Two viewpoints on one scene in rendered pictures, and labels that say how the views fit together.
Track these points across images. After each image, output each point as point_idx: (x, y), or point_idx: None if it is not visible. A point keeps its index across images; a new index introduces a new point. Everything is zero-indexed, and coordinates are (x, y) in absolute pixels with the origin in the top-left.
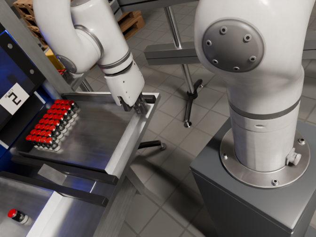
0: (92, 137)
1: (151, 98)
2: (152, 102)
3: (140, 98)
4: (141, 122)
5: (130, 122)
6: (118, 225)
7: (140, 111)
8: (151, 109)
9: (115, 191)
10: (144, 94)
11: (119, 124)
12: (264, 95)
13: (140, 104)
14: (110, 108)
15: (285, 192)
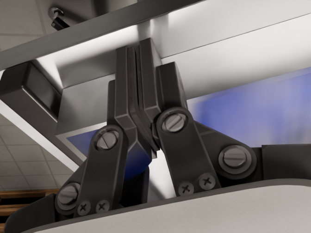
0: (302, 140)
1: (28, 92)
2: (36, 71)
3: (122, 153)
4: (178, 34)
5: (251, 77)
6: None
7: (177, 80)
8: (73, 45)
9: None
10: (31, 129)
11: (227, 107)
12: None
13: (149, 117)
14: (167, 169)
15: None
